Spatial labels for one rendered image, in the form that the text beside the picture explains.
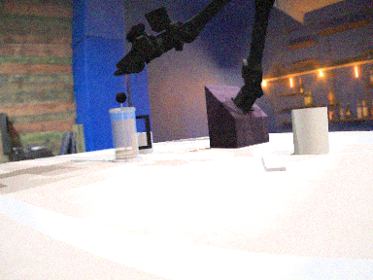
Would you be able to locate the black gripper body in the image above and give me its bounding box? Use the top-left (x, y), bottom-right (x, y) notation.
top-left (134, 35), bottom-right (165, 73)

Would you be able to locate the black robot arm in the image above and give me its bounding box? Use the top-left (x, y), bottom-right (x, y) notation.
top-left (125, 0), bottom-right (275, 111)

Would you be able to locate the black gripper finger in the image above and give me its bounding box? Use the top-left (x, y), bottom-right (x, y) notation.
top-left (116, 41), bottom-right (146, 69)
top-left (114, 64), bottom-right (138, 76)

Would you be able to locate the french press with black knob plunger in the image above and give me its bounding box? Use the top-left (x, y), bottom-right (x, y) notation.
top-left (109, 92), bottom-right (152, 162)

